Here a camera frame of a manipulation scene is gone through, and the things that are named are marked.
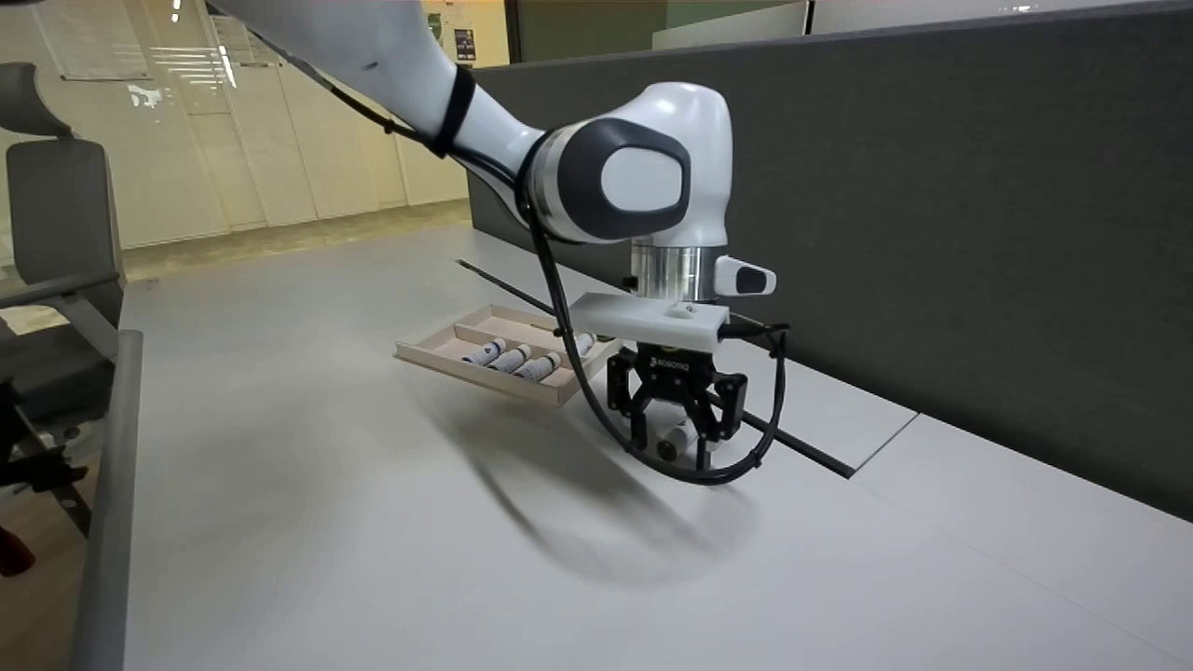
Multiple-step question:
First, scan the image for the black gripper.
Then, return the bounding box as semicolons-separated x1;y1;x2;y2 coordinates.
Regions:
607;342;746;471

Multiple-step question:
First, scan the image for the white bottle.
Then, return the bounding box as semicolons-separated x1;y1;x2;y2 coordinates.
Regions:
463;339;502;366
491;345;530;374
519;354;560;383
658;417;698;463

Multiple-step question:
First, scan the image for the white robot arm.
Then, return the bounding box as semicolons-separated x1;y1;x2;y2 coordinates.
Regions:
210;0;777;484

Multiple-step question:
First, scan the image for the beige wooden compartment tray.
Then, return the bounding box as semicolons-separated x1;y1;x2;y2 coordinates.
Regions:
394;306;580;407

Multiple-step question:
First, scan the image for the grey fabric desk divider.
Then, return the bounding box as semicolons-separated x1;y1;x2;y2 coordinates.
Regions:
481;0;1193;519

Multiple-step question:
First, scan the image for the grey office chair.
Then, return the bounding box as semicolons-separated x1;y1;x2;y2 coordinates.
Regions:
0;63;122;533

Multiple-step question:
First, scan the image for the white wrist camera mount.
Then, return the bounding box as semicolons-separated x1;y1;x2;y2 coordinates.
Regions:
571;245;781;354

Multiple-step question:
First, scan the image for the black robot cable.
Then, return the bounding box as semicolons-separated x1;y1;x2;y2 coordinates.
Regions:
248;23;793;489

